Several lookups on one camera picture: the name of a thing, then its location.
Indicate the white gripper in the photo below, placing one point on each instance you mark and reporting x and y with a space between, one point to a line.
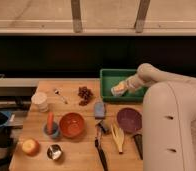
133 83

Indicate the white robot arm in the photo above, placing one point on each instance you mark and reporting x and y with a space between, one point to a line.
169 108

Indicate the white paper cup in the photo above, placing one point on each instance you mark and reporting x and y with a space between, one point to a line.
40 100

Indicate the small metal cup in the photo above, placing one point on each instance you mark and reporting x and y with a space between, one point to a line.
54 152

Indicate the green plastic tray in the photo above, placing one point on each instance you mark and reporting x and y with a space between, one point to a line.
110 78

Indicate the blue sponge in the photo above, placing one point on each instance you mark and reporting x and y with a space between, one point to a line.
99 110

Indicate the purple bowl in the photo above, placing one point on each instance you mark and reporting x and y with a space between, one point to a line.
129 119

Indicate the bunch of dark grapes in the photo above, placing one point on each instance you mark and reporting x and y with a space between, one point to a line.
85 94

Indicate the yellow plastic fork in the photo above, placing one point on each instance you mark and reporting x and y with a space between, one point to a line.
118 137

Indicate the black rectangular remote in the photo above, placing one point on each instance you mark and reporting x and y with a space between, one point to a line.
138 142

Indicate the orange bowl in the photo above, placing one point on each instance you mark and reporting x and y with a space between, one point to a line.
72 125

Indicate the metal spoon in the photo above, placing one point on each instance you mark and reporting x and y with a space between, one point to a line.
57 92

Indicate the orange carrot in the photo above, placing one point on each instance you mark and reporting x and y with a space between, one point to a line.
50 121

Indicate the red yellow apple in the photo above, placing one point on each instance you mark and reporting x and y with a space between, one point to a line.
30 147

